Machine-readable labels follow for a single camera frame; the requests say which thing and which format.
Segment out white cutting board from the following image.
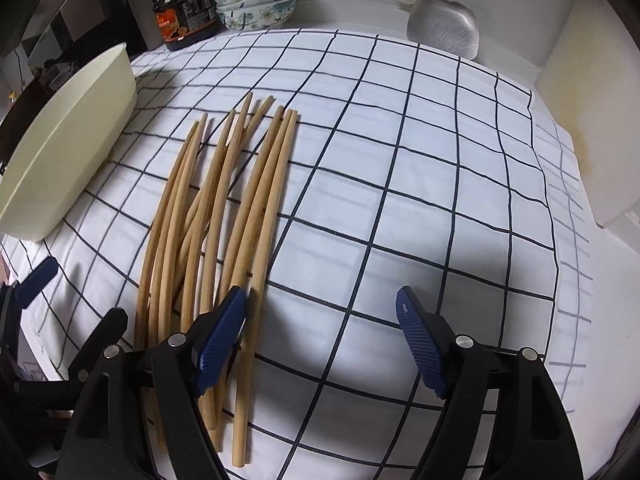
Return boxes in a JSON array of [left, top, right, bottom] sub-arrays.
[[537, 0, 640, 229]]

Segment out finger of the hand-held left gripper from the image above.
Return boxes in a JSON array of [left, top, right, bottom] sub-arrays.
[[67, 308, 129, 380], [10, 257, 59, 311]]

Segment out cream plastic basin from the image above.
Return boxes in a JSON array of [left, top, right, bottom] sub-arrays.
[[0, 42, 139, 241]]

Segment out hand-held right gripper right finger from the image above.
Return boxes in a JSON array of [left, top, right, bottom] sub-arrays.
[[395, 285, 588, 480]]

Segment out dark sauce bottle red label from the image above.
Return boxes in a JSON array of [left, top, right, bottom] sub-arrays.
[[152, 0, 224, 52]]

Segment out white checked cloth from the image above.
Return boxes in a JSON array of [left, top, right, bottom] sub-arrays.
[[0, 27, 596, 480]]

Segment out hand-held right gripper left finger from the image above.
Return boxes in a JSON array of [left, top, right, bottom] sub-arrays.
[[55, 285, 249, 480]]

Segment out group of wooden chopsticks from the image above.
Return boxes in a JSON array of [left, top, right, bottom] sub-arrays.
[[134, 92, 300, 471]]

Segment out metal spatula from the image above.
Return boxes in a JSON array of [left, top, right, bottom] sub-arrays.
[[406, 0, 481, 60]]

